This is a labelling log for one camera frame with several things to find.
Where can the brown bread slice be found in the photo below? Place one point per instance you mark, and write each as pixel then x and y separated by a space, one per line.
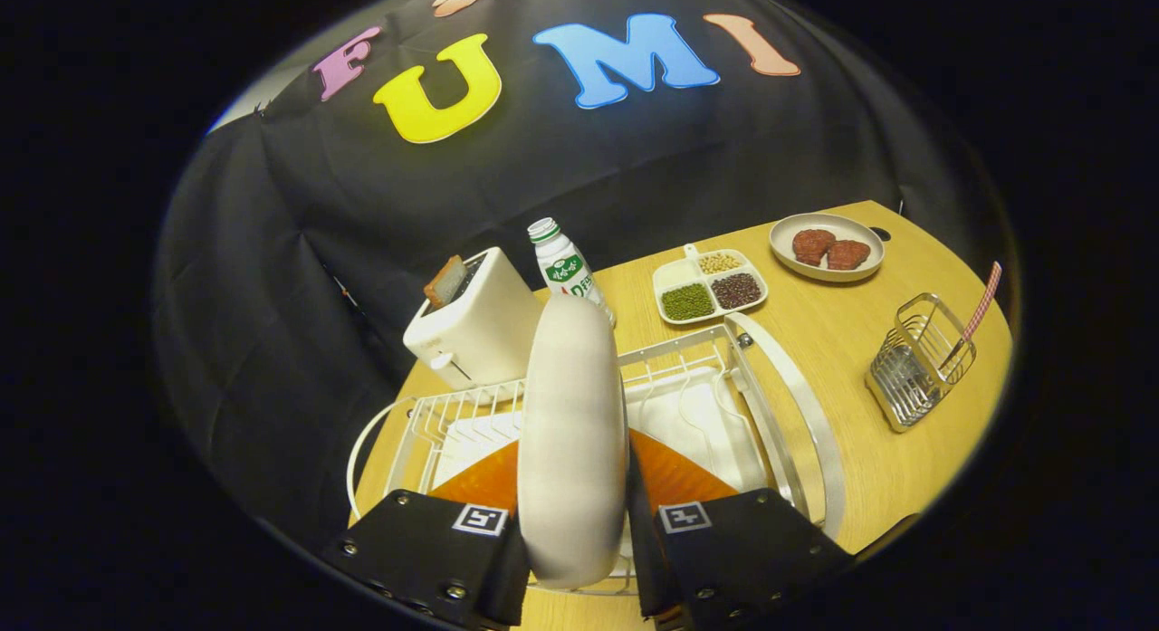
pixel 445 282

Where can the yellow soybeans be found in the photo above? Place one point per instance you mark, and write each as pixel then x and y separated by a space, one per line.
pixel 720 262

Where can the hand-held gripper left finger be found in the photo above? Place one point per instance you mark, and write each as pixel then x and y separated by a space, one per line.
pixel 426 549

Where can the white drip tray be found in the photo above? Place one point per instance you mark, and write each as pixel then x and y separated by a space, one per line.
pixel 688 432

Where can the white bottle with green label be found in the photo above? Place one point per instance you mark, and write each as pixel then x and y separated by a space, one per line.
pixel 566 269

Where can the white divided tray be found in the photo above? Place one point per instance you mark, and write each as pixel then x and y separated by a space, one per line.
pixel 679 273

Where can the green mung beans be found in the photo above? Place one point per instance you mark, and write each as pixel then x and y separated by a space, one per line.
pixel 688 301

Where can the beige round plate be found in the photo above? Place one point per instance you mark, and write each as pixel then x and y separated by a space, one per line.
pixel 570 432

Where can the white toaster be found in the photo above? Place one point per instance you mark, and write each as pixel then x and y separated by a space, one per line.
pixel 480 332

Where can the red meat slice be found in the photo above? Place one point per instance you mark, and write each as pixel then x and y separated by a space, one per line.
pixel 849 254
pixel 813 246

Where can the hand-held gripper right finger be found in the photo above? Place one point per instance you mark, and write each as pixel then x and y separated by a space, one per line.
pixel 724 559

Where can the dark red beans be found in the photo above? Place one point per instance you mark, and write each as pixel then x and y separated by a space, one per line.
pixel 736 290

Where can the beige plate with meat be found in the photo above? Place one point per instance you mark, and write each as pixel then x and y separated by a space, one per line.
pixel 851 224

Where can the black backdrop cloth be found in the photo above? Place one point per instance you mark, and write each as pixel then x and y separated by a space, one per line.
pixel 317 205

